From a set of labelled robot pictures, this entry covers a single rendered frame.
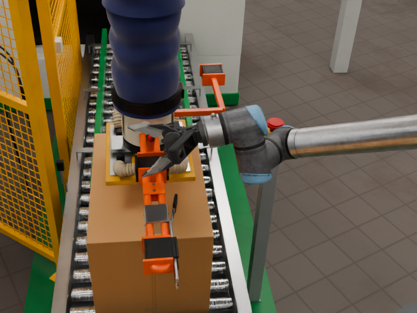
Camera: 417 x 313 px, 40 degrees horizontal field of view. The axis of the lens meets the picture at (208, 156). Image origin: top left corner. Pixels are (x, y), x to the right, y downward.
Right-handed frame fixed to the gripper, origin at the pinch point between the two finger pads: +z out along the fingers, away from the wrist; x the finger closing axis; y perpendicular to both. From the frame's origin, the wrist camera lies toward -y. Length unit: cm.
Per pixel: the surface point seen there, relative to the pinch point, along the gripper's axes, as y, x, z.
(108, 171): 27.3, -14.6, 12.9
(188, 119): 130, -40, -16
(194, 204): 26.9, -33.7, -11.6
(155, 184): 2.3, -11.7, -3.0
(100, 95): 154, -24, 26
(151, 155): 14.9, -7.9, -3.2
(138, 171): 8.3, -8.9, 1.3
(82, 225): 70, -53, 38
